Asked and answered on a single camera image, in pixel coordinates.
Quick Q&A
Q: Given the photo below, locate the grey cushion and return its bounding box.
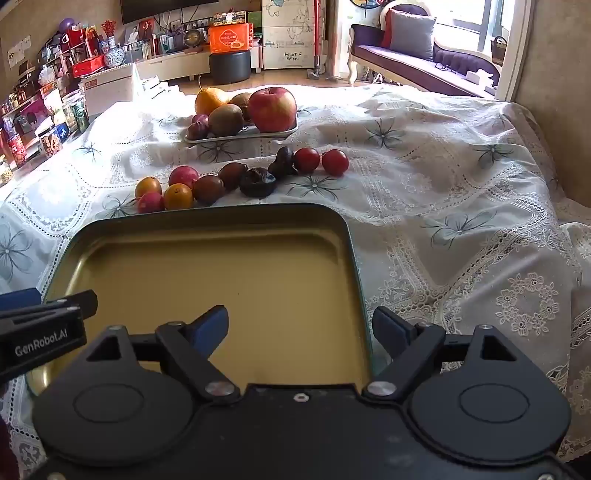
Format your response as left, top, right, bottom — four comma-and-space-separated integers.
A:
390, 10, 437, 64

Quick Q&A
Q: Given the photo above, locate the cluttered storage shelf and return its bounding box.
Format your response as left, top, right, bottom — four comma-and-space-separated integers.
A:
0, 23, 108, 186

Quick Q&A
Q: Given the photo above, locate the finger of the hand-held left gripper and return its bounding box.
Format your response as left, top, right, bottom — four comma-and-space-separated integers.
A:
44, 290, 99, 320
0, 288, 41, 315

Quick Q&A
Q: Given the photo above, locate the wall television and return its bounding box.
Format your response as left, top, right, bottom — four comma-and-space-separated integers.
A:
120, 0, 218, 25

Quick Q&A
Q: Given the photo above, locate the red flat box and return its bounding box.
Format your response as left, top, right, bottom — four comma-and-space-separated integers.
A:
71, 54, 107, 79

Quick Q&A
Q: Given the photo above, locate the purple chaise sofa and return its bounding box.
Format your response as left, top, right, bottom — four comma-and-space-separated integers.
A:
348, 0, 502, 99

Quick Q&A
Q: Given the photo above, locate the white tissue box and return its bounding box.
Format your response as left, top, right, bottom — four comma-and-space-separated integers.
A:
464, 69, 495, 89

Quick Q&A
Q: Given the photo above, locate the red cherry tomato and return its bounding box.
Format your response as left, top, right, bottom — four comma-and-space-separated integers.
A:
321, 149, 350, 177
294, 147, 321, 175

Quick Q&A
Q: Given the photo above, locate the large red apple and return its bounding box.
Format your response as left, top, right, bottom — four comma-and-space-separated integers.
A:
248, 86, 298, 134

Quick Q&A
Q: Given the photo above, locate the brown passion fruit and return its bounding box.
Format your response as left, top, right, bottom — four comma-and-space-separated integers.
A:
217, 162, 249, 191
192, 175, 226, 206

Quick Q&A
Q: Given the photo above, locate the red cushion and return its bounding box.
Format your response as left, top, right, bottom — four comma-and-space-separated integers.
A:
380, 8, 398, 49

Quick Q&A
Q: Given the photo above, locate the white rectangular plate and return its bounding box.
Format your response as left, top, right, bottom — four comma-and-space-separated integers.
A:
184, 117, 299, 147

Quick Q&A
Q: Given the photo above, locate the wall poster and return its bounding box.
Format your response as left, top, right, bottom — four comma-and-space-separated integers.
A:
6, 36, 31, 69

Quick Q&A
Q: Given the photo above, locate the white television console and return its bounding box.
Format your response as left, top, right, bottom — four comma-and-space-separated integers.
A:
136, 45, 213, 82

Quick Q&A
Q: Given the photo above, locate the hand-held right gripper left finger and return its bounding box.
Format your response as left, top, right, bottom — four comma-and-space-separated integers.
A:
85, 305, 242, 401

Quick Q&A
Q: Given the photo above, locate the brown kiwi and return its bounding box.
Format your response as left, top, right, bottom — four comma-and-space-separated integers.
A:
207, 104, 246, 137
229, 92, 253, 123

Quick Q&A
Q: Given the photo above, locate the small orange kumquat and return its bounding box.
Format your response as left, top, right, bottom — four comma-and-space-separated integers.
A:
163, 183, 194, 211
134, 176, 163, 199

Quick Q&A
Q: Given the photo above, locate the white lace floral tablecloth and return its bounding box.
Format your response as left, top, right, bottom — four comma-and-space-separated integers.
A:
0, 82, 591, 480

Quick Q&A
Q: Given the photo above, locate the blue white porcelain vase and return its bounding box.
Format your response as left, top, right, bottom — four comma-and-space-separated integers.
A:
102, 35, 126, 68

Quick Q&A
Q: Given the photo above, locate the orange gift box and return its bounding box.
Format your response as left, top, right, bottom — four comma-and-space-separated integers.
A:
209, 23, 254, 54

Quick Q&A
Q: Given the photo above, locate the white cartoon cabinet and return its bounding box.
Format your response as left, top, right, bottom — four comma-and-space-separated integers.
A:
261, 0, 324, 71

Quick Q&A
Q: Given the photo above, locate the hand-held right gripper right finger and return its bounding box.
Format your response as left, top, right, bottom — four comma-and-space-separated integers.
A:
362, 307, 519, 401

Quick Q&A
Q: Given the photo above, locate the large orange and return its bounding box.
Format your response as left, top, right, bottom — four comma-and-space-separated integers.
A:
194, 87, 230, 116

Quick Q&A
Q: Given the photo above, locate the black round ottoman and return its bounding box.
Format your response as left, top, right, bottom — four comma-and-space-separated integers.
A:
208, 49, 252, 85

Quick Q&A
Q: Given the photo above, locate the gold tin tray green rim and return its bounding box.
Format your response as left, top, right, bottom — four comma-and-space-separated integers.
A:
27, 203, 376, 398

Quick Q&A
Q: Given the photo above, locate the flat printed box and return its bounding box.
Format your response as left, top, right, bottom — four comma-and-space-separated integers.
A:
212, 11, 248, 27

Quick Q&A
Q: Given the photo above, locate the white cardboard box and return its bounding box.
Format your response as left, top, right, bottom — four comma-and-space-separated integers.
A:
79, 63, 142, 119

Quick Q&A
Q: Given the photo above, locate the red stick vacuum cleaner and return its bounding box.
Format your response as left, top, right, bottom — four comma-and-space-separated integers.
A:
307, 0, 327, 79

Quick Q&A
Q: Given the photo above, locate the small red plum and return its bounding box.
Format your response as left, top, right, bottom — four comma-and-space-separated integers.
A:
137, 191, 165, 214
168, 165, 199, 190

